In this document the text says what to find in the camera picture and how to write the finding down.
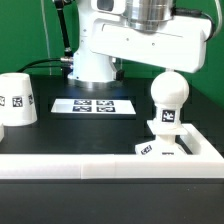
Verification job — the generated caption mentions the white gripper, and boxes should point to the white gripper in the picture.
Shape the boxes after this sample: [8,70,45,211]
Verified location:
[90,0,212,81]

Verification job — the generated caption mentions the white lamp bulb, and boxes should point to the white lamp bulb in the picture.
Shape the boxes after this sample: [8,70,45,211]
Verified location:
[151,71,189,130]

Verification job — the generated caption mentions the white lamp base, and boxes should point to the white lamp base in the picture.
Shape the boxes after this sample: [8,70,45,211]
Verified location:
[135,120,187,157]

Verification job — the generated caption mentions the white lamp shade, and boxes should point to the white lamp shade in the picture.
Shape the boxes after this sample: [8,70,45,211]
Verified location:
[0,73,37,126]

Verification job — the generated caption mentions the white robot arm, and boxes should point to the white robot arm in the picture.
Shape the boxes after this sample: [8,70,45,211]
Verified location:
[68,0,213,89]

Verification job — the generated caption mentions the white marker plate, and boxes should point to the white marker plate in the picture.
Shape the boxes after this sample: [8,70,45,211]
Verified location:
[51,99,135,115]

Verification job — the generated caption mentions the black stand pole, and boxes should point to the black stand pole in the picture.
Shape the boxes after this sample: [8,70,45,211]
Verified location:
[52,0,73,57]

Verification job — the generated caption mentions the white L-shaped fence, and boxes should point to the white L-shaped fence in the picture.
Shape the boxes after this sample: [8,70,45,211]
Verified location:
[0,124,224,179]

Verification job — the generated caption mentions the white block left edge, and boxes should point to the white block left edge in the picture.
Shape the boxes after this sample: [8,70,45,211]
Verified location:
[0,124,4,142]

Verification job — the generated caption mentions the black cable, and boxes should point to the black cable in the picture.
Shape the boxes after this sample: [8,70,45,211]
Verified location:
[16,56,74,73]

